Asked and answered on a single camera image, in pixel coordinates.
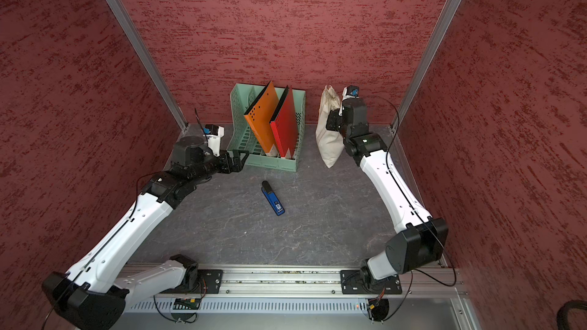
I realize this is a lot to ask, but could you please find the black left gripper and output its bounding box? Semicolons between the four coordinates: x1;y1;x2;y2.
190;147;249;183

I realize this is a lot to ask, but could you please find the beige cloth drawstring soil bag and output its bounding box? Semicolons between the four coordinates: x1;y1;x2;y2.
315;86;344;168

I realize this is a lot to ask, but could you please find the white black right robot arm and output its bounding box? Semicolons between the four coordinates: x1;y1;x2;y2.
327;98;449;286

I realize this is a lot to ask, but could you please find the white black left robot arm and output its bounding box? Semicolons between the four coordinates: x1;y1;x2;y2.
42;135;249;329

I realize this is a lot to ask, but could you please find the green plastic file organizer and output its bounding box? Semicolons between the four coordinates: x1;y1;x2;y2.
228;83;306;172

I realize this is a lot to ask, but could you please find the blue black stapler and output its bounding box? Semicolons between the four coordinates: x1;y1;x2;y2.
261;180;285;216

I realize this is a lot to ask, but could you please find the red perforated folder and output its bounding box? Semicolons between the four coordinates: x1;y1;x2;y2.
270;87;298;160

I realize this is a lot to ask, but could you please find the orange perforated folder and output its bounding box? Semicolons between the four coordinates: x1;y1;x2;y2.
244;82;278;157

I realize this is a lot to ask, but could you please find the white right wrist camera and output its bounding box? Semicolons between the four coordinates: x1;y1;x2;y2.
342;85;359;101

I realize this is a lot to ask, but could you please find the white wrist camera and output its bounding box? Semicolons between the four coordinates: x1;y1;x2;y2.
203;124;225;157
342;85;359;101

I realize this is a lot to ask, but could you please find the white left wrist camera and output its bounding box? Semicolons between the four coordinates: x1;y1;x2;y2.
203;124;225;157

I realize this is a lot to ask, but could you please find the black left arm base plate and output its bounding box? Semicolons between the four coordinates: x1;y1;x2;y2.
183;269;223;297

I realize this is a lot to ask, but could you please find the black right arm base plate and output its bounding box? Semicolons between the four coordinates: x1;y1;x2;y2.
339;270;402;295

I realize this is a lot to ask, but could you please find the aluminium left corner post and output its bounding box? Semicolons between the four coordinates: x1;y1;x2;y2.
106;0;189;134

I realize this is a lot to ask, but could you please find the aluminium corner post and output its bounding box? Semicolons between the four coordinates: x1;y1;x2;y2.
106;0;189;134
392;0;463;134

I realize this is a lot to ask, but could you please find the aluminium right corner post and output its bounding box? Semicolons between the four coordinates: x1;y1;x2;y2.
392;0;463;134

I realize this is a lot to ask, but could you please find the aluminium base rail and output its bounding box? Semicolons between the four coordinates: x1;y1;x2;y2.
75;263;482;330

